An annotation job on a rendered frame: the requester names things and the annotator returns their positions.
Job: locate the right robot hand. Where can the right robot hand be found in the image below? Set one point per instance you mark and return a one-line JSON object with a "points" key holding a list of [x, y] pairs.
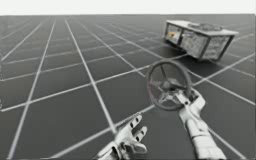
{"points": [[190, 104]]}

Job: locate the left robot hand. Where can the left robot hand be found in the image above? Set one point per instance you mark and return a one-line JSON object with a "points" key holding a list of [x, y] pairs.
{"points": [[129, 137]]}

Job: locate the dark steering wheel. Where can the dark steering wheel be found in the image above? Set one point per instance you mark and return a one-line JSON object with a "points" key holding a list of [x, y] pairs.
{"points": [[168, 84]]}

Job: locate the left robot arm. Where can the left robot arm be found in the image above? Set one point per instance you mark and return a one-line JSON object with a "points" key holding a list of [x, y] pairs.
{"points": [[106, 153]]}

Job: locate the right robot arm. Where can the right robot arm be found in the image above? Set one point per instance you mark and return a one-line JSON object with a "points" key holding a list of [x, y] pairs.
{"points": [[204, 140]]}

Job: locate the grey cart with brown box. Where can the grey cart with brown box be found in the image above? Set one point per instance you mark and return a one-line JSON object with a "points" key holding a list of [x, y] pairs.
{"points": [[199, 39]]}

